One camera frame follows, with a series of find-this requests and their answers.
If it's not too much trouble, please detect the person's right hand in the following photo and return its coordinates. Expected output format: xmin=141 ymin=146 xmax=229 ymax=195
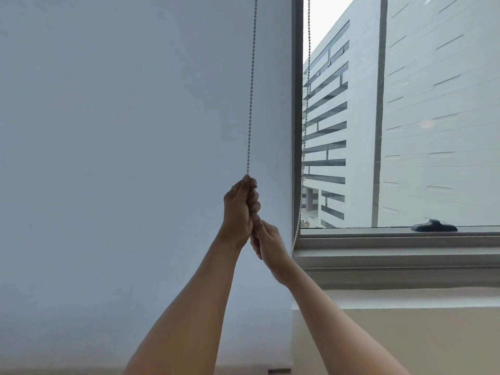
xmin=249 ymin=219 xmax=293 ymax=286

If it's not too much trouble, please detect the grey window frame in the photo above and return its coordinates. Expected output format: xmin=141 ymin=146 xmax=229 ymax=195
xmin=291 ymin=0 xmax=500 ymax=290

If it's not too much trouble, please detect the black window handle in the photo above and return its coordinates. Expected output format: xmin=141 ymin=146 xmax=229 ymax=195
xmin=411 ymin=219 xmax=458 ymax=233

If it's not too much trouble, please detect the person's right forearm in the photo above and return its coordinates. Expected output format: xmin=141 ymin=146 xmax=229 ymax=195
xmin=280 ymin=261 xmax=411 ymax=375

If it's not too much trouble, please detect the white bead blind chain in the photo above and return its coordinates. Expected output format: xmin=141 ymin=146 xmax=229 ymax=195
xmin=245 ymin=0 xmax=312 ymax=250

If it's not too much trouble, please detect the white building outside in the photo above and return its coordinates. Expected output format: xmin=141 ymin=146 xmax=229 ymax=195
xmin=303 ymin=0 xmax=500 ymax=229

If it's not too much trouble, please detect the person's left forearm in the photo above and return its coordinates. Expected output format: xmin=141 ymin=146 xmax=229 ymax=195
xmin=123 ymin=235 xmax=243 ymax=375

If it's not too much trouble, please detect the pale blue roller blind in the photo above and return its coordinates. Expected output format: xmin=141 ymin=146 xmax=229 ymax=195
xmin=0 ymin=0 xmax=294 ymax=373

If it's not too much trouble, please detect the person's left hand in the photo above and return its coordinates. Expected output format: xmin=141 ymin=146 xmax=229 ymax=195
xmin=219 ymin=174 xmax=261 ymax=250

